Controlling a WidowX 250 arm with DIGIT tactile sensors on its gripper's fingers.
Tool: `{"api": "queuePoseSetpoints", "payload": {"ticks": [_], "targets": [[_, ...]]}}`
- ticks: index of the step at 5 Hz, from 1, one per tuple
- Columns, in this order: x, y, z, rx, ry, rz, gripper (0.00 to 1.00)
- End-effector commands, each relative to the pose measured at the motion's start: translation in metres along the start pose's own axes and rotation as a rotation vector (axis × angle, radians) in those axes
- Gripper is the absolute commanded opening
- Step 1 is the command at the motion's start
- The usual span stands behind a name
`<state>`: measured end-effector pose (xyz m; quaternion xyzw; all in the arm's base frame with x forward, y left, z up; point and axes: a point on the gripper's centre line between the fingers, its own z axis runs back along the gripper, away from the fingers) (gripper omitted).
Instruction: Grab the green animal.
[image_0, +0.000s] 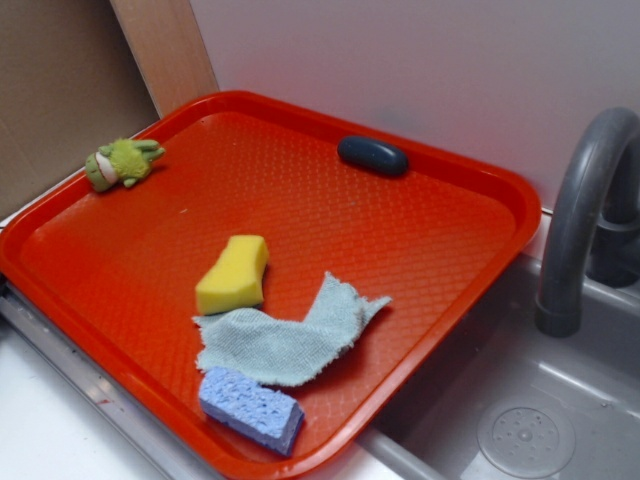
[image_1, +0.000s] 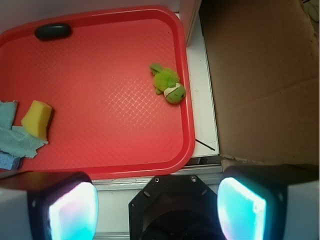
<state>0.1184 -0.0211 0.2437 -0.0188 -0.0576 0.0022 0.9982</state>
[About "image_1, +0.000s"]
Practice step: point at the light blue cloth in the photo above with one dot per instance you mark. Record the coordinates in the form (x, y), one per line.
(14, 140)

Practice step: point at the brown cardboard box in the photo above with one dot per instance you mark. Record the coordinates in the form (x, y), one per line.
(263, 58)

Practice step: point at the yellow sponge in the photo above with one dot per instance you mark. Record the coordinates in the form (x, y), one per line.
(37, 120)

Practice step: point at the black oval object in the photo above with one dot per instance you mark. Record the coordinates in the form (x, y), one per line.
(53, 31)

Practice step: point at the black octagonal mount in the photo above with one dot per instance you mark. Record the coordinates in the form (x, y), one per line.
(174, 207)

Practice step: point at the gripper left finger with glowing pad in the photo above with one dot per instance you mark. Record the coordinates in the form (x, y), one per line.
(37, 205)

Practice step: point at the red plastic tray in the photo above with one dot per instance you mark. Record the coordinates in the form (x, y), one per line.
(108, 120)

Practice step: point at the green plush animal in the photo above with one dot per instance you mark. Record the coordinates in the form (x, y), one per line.
(167, 83)

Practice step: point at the blue sponge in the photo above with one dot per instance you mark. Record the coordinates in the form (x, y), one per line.
(10, 162)

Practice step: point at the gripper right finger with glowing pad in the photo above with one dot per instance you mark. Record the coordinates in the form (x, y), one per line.
(270, 202)

